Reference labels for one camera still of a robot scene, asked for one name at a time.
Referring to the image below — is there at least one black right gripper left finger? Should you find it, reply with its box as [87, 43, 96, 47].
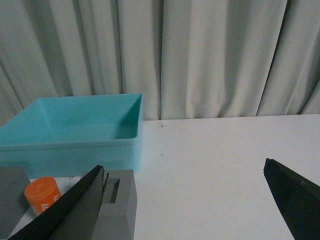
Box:
[10, 165, 106, 240]

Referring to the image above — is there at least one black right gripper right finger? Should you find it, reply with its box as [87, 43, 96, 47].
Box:
[263, 158, 320, 240]

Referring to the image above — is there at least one gray block with square hole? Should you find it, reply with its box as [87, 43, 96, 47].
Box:
[75, 170, 138, 240]

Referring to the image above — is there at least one orange cylinder part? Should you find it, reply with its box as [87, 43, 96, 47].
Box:
[24, 176, 62, 216]

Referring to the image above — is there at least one gray block with round hole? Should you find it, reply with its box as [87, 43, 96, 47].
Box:
[0, 166, 30, 239]

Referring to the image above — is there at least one blue plastic box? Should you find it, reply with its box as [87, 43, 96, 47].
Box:
[0, 93, 143, 178]

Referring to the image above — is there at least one light gray curtain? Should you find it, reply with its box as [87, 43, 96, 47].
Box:
[0, 0, 320, 124]

